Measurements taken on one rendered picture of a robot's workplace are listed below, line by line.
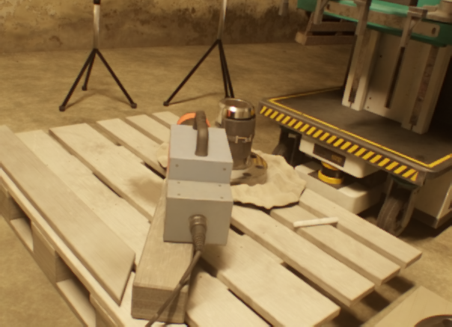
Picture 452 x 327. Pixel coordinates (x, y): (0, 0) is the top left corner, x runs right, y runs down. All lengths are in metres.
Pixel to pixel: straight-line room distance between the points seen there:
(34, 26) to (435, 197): 2.78
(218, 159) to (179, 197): 0.13
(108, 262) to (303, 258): 0.47
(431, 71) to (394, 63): 0.16
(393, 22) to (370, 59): 0.30
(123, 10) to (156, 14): 0.31
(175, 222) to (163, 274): 0.12
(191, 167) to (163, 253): 0.19
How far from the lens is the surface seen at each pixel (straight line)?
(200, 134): 1.04
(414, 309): 1.41
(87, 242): 1.15
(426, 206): 1.76
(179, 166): 1.03
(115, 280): 1.04
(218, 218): 1.01
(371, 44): 1.85
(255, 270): 1.14
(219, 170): 1.04
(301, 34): 5.19
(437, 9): 1.58
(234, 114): 1.42
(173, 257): 1.00
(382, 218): 1.61
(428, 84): 1.76
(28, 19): 3.54
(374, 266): 1.27
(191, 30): 4.25
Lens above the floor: 0.82
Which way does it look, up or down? 23 degrees down
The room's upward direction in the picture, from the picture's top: 8 degrees clockwise
